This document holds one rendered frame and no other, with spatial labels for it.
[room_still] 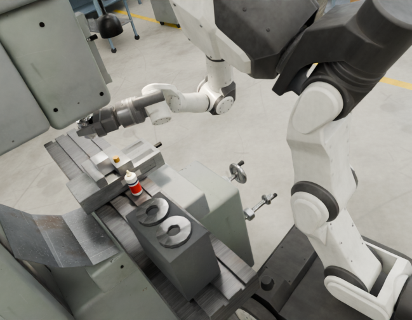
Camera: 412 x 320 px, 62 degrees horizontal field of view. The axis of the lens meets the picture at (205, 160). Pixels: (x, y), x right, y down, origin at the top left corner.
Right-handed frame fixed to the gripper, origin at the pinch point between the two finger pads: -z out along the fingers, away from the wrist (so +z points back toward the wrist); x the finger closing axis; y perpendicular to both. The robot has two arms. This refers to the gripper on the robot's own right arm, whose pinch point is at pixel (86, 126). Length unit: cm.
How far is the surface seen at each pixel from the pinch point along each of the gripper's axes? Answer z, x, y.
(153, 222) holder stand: 13.4, 37.8, 11.7
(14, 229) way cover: -31.8, 14.4, 18.8
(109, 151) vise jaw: -0.7, -13.6, 20.6
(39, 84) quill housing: -2.1, 12.1, -21.6
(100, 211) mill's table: -9.0, 5.2, 31.5
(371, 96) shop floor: 194, -128, 126
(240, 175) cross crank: 49, -20, 62
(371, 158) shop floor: 150, -60, 126
